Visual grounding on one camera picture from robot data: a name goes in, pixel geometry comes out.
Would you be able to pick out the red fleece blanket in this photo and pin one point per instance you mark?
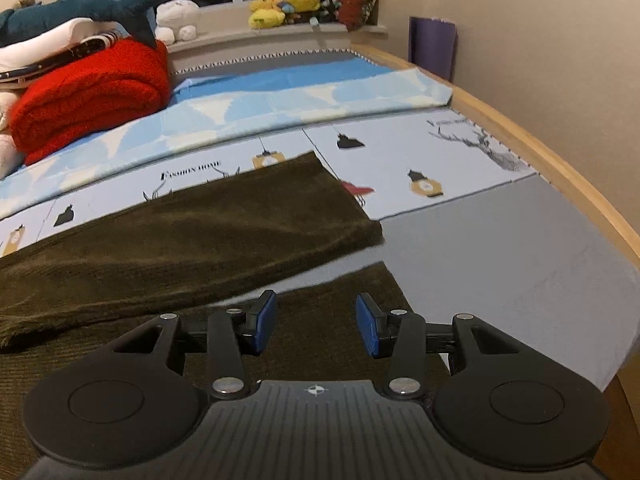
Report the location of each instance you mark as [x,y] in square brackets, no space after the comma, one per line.
[90,95]

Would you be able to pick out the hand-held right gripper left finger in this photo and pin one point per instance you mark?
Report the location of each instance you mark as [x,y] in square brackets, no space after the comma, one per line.
[265,322]

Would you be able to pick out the dark patterned folded cloth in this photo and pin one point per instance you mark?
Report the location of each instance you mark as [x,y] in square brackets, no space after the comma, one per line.
[60,55]

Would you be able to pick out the purple board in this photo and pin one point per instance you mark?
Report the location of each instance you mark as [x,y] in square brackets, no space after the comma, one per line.
[432,47]

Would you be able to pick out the dark blue shark plush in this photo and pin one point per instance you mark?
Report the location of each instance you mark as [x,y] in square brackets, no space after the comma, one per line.
[75,10]

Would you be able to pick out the white windowsill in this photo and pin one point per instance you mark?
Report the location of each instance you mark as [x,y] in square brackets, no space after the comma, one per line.
[280,35]

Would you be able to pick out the blue patterned blanket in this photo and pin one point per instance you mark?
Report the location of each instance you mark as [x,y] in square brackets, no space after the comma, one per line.
[310,90]

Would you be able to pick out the black and white plush toy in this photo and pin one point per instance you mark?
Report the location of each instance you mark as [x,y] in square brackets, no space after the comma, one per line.
[327,2]

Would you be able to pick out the white folded blanket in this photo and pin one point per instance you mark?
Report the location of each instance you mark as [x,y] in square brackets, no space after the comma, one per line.
[45,40]

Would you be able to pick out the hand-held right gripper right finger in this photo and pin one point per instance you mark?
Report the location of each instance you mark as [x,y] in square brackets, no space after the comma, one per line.
[367,327]

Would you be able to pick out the yellow duck plush toy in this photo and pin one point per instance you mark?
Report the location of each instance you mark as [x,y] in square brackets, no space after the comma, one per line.
[265,10]

